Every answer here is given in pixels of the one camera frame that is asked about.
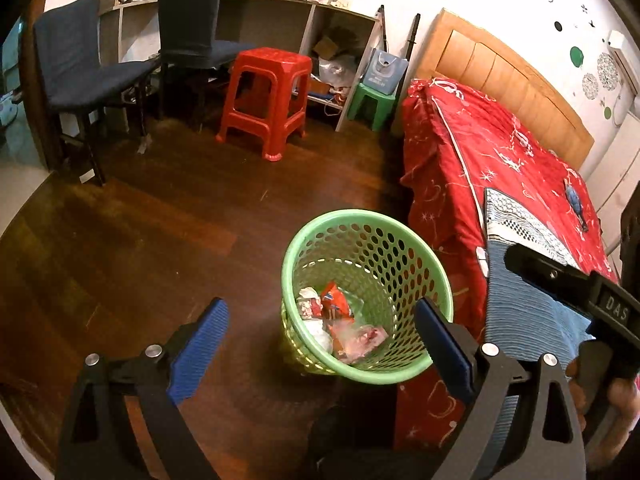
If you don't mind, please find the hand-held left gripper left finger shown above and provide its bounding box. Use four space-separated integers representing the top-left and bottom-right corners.
55 297 231 480

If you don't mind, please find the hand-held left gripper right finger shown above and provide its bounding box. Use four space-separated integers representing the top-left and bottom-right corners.
413 296 587 480

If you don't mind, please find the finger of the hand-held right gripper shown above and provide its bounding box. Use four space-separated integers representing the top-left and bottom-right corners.
504 242 596 318

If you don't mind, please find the clear bag with pink print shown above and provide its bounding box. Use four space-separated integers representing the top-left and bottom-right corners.
327 321 390 363

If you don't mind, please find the green plastic mesh basket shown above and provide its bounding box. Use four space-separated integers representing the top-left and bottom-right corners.
280 209 454 386

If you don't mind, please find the white paper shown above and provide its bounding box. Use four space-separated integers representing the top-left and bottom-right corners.
296 287 323 320

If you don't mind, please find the red snack wrapper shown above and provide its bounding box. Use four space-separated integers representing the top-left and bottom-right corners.
319 281 356 323

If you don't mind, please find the person's right hand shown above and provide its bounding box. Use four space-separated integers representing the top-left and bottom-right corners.
565 355 640 472

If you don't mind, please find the blue striped blanket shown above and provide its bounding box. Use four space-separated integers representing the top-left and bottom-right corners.
482 187 597 466

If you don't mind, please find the white wardrobe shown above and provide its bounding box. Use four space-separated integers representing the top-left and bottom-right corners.
585 110 640 271

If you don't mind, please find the bed with red bedspread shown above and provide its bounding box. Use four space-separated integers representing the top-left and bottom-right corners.
400 77 621 451

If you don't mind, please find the wooden headboard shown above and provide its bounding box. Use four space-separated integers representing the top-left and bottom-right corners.
415 8 595 170

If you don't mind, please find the green plastic stool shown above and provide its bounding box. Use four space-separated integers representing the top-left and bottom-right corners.
346 82 398 132

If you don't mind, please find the light blue bag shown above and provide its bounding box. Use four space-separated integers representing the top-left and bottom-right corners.
361 49 410 97

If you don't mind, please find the black stick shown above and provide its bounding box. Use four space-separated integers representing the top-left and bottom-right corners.
406 14 422 61

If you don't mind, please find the white plastic bag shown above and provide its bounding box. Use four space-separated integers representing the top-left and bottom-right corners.
319 57 358 88

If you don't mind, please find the red plastic stool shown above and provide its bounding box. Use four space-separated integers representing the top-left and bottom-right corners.
216 47 313 162

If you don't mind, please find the cardboard box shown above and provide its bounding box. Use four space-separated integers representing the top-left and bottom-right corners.
312 35 346 61

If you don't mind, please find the dark blue chair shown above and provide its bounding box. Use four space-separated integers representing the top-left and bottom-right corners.
32 0 161 186
157 0 251 126

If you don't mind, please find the white desk shelf unit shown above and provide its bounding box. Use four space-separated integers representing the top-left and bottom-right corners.
97 0 383 133

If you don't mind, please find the large patterned round wall sticker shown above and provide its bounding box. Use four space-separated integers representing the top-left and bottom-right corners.
596 52 621 91

